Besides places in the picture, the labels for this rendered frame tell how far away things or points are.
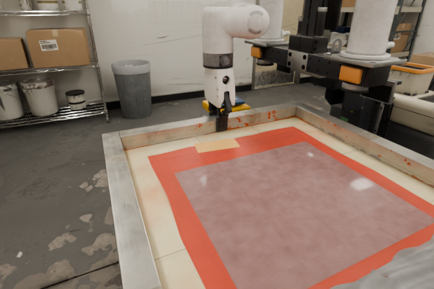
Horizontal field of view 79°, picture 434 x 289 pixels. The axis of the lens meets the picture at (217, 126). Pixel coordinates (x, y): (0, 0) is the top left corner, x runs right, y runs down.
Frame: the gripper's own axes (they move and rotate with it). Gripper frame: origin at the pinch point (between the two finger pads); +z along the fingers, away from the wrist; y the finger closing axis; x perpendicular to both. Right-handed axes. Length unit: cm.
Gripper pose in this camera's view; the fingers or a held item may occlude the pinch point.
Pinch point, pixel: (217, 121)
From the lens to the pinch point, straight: 72.3
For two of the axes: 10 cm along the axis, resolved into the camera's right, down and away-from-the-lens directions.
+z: 0.0, 9.1, 4.1
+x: -9.1, 1.7, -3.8
